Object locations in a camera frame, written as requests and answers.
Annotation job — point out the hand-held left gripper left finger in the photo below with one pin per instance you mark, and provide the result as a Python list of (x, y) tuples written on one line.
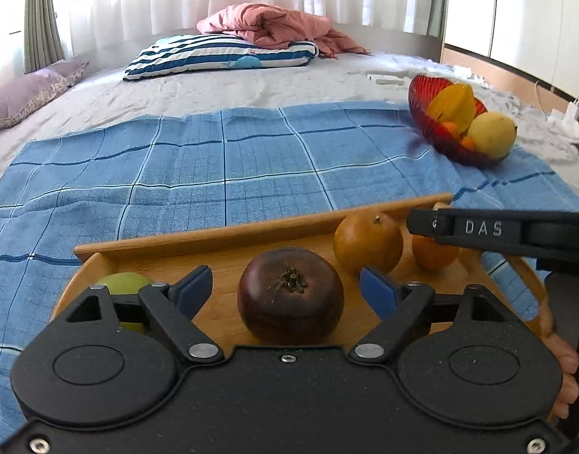
[(195, 291)]

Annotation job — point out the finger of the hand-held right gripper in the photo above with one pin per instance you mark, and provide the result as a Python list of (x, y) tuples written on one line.
[(426, 224)]

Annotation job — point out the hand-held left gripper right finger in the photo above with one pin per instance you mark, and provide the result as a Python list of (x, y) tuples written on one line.
[(377, 291)]

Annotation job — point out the small tangerine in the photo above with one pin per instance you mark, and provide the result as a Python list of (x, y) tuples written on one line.
[(434, 256)]

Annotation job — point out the large brownish orange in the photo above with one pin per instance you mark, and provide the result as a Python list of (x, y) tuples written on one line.
[(365, 246)]

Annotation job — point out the green apple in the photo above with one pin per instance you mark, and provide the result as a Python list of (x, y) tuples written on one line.
[(124, 281)]

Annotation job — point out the dark purple tomato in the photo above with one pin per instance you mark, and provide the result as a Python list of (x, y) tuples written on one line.
[(289, 312)]

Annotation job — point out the wooden tray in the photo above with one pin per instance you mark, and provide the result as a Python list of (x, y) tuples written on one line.
[(280, 234)]

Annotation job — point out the person's right hand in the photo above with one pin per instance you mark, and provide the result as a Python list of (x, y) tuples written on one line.
[(566, 364)]

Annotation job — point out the tiny orange kumquat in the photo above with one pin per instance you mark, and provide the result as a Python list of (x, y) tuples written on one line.
[(450, 127), (468, 143)]

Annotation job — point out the white crumpled cloth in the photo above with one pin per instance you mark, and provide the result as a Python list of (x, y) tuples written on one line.
[(571, 132)]

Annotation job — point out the yellow mango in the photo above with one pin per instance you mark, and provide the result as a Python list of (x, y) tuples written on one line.
[(490, 135)]

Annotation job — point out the blue checked blanket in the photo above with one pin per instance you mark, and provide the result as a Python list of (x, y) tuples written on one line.
[(176, 175)]

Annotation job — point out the yellow starfruit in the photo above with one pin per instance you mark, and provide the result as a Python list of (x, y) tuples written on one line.
[(452, 104)]

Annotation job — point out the red glass bowl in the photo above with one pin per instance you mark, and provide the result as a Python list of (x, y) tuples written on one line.
[(422, 99)]

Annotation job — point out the white charger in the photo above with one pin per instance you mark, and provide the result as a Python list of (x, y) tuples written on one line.
[(575, 106)]

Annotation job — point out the light wooden panel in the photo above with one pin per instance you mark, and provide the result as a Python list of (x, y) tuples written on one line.
[(497, 75)]

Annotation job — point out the grey printed bed sheet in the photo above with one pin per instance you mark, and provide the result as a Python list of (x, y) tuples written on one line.
[(105, 99)]

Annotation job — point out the blue white striped pillow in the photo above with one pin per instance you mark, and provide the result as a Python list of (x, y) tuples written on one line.
[(199, 56)]

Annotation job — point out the pink quilt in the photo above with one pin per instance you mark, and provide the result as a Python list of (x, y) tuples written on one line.
[(270, 23)]

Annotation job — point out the purple pillow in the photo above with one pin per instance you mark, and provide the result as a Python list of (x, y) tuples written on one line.
[(20, 94)]

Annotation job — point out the grey-green curtain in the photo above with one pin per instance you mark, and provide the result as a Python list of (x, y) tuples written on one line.
[(41, 19)]

